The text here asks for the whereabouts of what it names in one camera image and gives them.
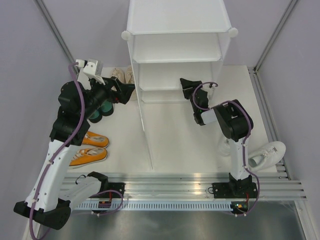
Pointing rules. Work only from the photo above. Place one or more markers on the green pointed shoe left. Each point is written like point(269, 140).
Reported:
point(96, 116)

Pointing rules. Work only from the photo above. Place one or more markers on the orange sneaker lower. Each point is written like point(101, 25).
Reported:
point(88, 156)

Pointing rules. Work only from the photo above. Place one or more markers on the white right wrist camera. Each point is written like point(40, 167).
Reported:
point(211, 90)

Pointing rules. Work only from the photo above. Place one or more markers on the orange sneaker upper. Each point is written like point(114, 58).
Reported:
point(94, 139)

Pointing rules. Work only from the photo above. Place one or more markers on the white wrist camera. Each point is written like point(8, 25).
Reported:
point(92, 68)
point(211, 90)

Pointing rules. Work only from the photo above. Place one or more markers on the green pointed shoe right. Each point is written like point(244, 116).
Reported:
point(107, 109)

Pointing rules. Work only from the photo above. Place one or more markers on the white sneaker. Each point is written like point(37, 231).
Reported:
point(266, 156)
point(224, 147)

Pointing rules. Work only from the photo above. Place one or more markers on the white slotted cable duct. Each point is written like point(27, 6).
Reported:
point(138, 205)

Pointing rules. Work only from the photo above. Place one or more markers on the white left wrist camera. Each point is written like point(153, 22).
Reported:
point(92, 68)

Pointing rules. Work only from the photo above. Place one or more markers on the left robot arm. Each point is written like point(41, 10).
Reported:
point(45, 204)

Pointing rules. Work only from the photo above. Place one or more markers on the beige sneaker left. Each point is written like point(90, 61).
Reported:
point(118, 73)

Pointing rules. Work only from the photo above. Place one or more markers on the white plastic shoe cabinet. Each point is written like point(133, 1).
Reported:
point(170, 40)

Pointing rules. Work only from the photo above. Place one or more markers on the beige sneaker right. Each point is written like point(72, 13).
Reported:
point(129, 79)

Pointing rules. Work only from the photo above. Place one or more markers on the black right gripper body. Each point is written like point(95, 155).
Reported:
point(193, 104)

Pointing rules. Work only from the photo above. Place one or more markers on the orange sneaker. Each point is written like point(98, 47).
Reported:
point(88, 156)
point(94, 139)

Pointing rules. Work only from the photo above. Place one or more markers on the right aluminium frame post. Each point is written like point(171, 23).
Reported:
point(275, 34)

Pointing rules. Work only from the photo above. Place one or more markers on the aluminium frame post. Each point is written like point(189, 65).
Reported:
point(40, 4)
point(275, 34)

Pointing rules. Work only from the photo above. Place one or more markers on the green pointed shoe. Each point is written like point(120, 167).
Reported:
point(96, 116)
point(107, 109)

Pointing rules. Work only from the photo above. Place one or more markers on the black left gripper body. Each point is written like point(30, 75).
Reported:
point(105, 93)

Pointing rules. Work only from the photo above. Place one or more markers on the beige sneaker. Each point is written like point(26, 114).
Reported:
point(118, 73)
point(129, 79)

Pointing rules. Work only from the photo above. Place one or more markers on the clear cabinet door panel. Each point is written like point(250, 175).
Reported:
point(145, 130)

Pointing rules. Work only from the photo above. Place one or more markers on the aluminium mounting rail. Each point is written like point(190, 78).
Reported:
point(193, 186)

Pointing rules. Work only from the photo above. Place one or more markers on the left aluminium frame post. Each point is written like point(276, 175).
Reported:
point(40, 4)

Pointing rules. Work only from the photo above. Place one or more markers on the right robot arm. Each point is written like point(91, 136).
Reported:
point(236, 125)

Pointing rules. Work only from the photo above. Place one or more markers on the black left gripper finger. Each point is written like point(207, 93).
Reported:
point(120, 86)
point(125, 95)

